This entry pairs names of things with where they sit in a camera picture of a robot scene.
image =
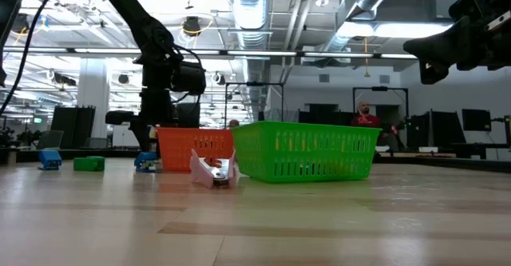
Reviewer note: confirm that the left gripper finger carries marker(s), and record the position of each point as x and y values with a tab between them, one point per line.
155	138
139	136

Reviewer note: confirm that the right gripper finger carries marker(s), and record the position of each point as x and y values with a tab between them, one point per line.
435	46

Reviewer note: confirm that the blue mini stapler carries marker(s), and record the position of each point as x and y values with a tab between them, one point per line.
144	161
50	160

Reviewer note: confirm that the green mini stapler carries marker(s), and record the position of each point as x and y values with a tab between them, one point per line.
89	164

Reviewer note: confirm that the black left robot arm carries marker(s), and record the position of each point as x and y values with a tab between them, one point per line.
131	14

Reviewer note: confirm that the white cabinet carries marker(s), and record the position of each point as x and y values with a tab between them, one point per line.
121	136

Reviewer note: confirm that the orange plastic basket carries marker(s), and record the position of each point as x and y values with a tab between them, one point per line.
179	146

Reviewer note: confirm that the black monitor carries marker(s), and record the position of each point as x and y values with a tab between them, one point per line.
477	120
187	116
439	128

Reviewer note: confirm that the white round column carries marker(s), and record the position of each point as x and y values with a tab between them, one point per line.
92	98

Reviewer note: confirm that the black partition panel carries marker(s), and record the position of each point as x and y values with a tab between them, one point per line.
74	126

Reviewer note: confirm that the person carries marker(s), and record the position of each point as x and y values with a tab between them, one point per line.
234	123
365	120

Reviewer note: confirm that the green plastic basket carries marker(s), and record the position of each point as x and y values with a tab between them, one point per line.
303	138

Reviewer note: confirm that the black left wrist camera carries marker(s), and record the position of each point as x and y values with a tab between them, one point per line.
189	78

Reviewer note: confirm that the black gantry frame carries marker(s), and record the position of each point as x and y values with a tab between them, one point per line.
379	88

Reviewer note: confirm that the black metal rig frame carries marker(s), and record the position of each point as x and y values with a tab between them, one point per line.
439	165

